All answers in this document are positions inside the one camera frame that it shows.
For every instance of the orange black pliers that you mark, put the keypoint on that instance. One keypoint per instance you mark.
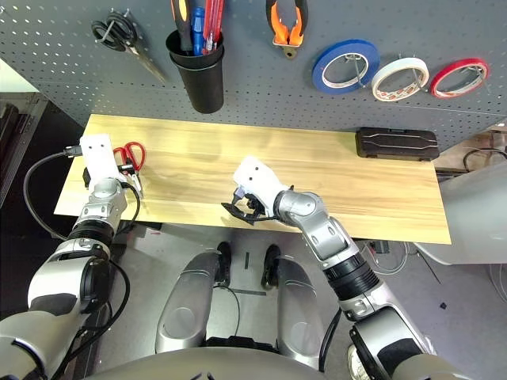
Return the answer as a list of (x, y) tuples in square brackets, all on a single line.
[(279, 31)]

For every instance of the blue tape roll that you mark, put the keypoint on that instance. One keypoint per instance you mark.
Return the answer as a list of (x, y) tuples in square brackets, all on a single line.
[(319, 75)]

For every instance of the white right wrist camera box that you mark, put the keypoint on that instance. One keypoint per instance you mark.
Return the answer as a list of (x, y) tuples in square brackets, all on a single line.
[(257, 178)]

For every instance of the red tape roll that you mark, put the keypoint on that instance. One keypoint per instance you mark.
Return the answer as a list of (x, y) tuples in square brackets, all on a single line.
[(447, 67)]

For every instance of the black cabinet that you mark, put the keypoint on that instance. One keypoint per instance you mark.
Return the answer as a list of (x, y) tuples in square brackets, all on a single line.
[(24, 253)]

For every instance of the orange black screwdriver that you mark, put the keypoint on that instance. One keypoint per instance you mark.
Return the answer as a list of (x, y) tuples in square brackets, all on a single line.
[(183, 23)]

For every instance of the light grey housing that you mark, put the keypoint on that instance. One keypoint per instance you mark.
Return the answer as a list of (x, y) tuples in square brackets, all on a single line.
[(475, 217)]

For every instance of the silver metal peg hook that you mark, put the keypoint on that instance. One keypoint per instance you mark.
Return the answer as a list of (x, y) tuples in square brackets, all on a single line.
[(475, 73), (416, 77), (109, 27), (358, 69)]

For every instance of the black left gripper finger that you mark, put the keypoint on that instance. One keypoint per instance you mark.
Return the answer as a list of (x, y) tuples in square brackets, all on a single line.
[(87, 177), (127, 167)]

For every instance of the grey metal pegboard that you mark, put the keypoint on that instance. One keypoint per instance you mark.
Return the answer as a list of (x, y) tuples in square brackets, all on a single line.
[(257, 99)]

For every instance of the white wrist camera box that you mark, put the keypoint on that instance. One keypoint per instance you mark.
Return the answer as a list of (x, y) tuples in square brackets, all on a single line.
[(257, 178), (97, 154)]

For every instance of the black power adapter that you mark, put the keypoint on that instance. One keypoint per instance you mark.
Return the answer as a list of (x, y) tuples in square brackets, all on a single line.
[(381, 247)]

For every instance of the black table support bracket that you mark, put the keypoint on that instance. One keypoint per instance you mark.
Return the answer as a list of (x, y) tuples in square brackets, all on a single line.
[(138, 227)]

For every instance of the grey robot torso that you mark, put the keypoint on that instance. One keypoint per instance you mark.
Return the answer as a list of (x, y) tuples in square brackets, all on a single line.
[(198, 366)]

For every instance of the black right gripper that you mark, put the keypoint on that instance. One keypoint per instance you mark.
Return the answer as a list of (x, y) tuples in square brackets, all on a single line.
[(255, 207)]

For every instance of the black tool case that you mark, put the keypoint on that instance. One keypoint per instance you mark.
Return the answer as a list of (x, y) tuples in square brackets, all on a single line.
[(396, 144)]

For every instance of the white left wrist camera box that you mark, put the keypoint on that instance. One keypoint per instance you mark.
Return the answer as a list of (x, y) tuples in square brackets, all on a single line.
[(97, 154)]

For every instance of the black plastic cup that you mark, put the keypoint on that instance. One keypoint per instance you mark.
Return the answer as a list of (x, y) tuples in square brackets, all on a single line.
[(202, 91)]

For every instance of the black ribbed hard case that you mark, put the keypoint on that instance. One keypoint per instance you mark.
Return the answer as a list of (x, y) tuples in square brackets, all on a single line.
[(8, 126)]

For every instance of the silver robot left leg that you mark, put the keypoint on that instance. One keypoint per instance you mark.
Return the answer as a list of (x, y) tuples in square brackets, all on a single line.
[(182, 308)]

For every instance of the silver robot leg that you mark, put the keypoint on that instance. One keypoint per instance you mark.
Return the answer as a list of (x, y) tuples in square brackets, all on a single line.
[(301, 316), (182, 308)]

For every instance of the silver robot right leg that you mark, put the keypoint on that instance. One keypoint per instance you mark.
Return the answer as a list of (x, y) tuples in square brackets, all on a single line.
[(301, 316)]

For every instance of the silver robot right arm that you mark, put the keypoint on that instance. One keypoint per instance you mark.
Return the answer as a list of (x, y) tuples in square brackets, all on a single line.
[(317, 221)]

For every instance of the white tape roll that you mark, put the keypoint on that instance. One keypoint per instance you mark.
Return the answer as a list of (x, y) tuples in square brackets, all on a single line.
[(378, 89)]

